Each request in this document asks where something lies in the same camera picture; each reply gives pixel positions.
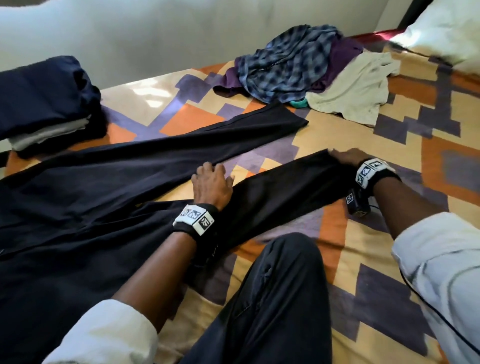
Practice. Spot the white pillow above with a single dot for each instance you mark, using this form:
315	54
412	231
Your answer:
442	30

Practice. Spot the person's white sleeve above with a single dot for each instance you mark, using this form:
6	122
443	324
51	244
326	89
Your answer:
108	337
442	270

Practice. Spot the person's right fingers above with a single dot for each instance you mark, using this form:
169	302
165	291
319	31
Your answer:
338	153

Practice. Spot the person's white left sleeve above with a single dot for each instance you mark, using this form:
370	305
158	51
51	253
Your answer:
108	337

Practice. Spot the person's dark trouser leg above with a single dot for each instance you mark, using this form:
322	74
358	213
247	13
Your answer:
273	303

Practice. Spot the black trousers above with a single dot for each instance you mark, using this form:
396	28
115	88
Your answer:
93	210

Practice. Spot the cream garment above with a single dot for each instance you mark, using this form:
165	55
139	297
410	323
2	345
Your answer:
352	92

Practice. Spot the dark headboard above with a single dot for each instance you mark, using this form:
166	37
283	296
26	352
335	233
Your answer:
414	13

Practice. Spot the teal cloth item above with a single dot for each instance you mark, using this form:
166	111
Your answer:
298	102

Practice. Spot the person's right forearm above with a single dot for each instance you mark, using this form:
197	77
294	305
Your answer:
403	204

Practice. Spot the red cloth edge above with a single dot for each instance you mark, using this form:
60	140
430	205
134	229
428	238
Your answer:
375	36

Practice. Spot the purple garment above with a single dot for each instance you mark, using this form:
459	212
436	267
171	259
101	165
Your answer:
343	56

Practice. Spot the folded grey garment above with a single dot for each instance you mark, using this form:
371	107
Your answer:
45	135

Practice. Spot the white marker left wrist band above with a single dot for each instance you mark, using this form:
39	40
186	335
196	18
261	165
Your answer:
195	219

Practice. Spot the folded navy garment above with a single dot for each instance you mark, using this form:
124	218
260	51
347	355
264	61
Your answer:
41	93

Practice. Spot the person's right hand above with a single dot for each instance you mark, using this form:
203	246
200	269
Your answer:
352	156

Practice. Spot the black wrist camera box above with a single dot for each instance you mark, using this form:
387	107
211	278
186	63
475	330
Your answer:
357	202

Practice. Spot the person's left forearm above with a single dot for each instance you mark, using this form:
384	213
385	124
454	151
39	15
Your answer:
157	273

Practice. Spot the white marker right wrist band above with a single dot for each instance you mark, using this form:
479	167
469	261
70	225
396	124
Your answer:
373	170

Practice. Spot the folded black garment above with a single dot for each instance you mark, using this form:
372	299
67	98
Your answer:
95	129

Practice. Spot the patterned orange purple bed sheet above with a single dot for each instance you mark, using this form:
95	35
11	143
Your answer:
393	142

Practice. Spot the person's white right sleeve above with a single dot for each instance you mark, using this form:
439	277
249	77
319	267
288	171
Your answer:
442	270

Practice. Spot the person's left thumb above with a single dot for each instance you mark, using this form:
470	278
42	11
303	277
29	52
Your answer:
228	182

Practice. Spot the blue plaid shirt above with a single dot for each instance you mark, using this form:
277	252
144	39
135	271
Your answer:
288	63

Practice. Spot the person's left hand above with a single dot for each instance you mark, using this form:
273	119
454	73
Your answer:
212	187

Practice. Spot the white marker wrist band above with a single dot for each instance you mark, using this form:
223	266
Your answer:
373	170
195	219

